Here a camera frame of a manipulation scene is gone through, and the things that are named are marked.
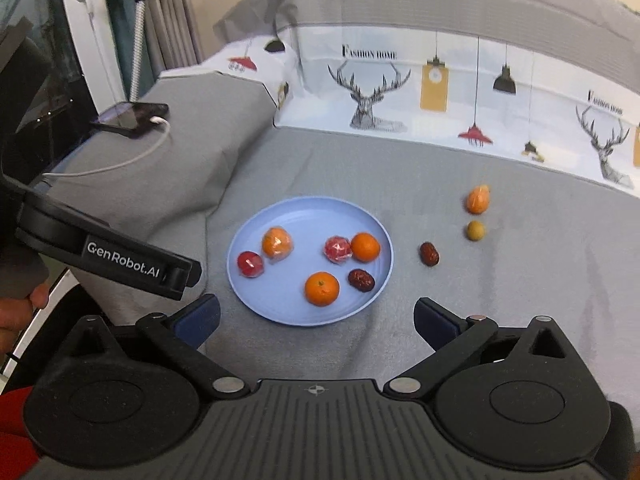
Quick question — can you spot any grey pillow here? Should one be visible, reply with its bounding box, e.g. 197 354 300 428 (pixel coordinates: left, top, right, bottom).
30 35 301 326

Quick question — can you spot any person's left hand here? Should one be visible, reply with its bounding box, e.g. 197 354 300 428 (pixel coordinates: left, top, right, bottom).
0 282 52 356

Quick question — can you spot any black smartphone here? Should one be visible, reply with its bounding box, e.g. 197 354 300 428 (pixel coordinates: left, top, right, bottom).
90 102 170 139

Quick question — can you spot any grey bed sheet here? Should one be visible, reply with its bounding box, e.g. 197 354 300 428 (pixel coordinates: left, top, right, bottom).
95 125 640 411

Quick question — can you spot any plastic-wrapped orange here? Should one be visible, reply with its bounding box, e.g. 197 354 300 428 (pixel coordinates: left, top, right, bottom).
466 184 492 215
261 227 294 261

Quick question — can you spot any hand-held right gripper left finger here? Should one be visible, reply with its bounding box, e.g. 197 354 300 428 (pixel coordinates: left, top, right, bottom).
62 294 252 403

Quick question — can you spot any red clothing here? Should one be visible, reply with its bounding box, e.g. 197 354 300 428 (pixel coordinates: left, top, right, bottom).
0 385 38 480

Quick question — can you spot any grey deer print quilt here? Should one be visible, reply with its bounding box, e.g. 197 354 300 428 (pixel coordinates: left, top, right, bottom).
215 0 640 191

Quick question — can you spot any white charging cable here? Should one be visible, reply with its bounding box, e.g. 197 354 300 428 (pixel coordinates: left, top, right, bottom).
42 116 172 178

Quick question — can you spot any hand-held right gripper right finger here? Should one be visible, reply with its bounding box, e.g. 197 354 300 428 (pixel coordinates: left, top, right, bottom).
382 297 571 403

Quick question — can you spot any bare orange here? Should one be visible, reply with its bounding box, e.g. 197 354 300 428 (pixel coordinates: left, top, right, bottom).
304 271 341 307
350 232 382 263

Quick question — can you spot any white framed window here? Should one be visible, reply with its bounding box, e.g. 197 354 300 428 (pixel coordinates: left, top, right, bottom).
0 0 126 196

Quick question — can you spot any pinkish red fruit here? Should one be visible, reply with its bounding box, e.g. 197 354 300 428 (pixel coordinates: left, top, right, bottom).
325 236 353 264

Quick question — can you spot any grey curtain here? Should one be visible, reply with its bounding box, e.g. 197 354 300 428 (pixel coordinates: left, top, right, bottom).
140 0 203 73

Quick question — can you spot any black and checkered pole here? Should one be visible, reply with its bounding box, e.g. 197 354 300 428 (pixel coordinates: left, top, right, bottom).
125 0 149 101

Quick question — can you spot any teal curtain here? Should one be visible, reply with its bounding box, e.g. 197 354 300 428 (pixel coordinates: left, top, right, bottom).
102 0 156 106

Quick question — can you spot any blue plastic plate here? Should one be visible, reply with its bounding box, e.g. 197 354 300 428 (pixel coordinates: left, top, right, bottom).
227 197 394 327

